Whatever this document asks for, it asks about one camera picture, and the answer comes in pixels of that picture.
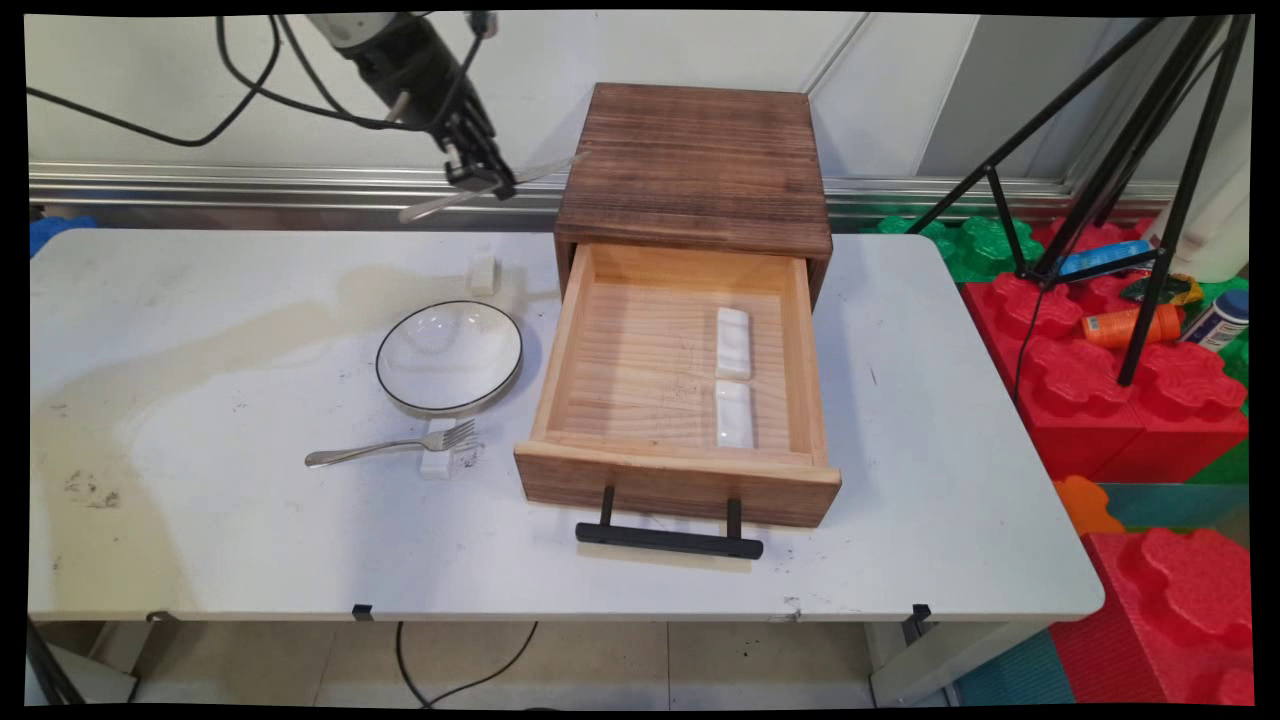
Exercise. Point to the light wooden drawer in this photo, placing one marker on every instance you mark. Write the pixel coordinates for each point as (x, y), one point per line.
(665, 400)

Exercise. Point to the silver metal fork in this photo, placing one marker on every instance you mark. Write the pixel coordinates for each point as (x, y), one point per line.
(385, 447)

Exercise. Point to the dark wooden drawer cabinet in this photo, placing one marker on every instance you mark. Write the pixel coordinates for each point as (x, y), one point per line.
(695, 165)

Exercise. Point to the aluminium wall rail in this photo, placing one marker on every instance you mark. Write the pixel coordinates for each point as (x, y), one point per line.
(300, 185)

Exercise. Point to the orange foam block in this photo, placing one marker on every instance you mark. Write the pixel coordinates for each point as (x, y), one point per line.
(1085, 505)

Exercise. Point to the large red foam block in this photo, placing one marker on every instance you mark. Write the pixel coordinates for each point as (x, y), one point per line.
(1100, 400)

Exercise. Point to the teal foam mat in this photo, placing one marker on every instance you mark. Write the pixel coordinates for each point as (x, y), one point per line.
(1175, 505)

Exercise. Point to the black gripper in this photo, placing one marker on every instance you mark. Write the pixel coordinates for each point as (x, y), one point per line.
(420, 75)

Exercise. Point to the blue flat packet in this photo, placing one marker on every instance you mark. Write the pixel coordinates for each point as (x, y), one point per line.
(1100, 258)

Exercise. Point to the orange plastic bottle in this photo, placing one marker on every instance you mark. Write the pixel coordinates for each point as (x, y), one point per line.
(1115, 328)

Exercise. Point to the white bottle with blue cap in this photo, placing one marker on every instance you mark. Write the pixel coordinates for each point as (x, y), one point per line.
(1220, 320)

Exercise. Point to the white plastic container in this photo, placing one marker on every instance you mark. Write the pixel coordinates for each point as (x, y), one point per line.
(1215, 210)

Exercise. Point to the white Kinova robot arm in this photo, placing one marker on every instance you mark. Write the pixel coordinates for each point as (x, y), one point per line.
(345, 28)

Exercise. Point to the white plate with black rim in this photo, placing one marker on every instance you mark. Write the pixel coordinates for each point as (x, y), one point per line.
(449, 355)

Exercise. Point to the yellow and dark snack bag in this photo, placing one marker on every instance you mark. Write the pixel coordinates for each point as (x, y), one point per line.
(1180, 290)

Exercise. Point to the silver metal table knife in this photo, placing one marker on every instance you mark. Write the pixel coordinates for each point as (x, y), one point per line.
(450, 198)

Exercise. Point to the white ceramic cutlery rest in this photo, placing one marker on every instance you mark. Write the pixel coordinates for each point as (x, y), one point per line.
(483, 274)
(734, 415)
(733, 343)
(438, 455)

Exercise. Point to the green foam block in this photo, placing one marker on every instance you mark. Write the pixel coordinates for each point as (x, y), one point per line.
(970, 245)

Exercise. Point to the black camera tripod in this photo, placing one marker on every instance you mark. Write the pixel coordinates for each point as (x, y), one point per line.
(1165, 170)

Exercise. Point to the grey metal table leg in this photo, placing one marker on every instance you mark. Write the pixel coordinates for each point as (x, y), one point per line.
(940, 660)

